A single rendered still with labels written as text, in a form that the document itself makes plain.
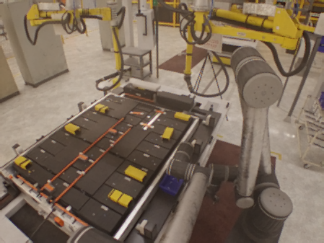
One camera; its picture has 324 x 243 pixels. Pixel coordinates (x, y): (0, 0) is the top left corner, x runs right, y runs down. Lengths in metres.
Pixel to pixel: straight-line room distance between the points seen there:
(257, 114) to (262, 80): 0.16
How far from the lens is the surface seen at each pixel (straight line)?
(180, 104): 2.32
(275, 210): 1.31
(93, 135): 2.06
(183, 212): 0.89
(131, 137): 1.95
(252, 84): 0.76
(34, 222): 1.94
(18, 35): 5.83
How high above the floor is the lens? 2.27
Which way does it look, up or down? 36 degrees down
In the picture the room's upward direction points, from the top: straight up
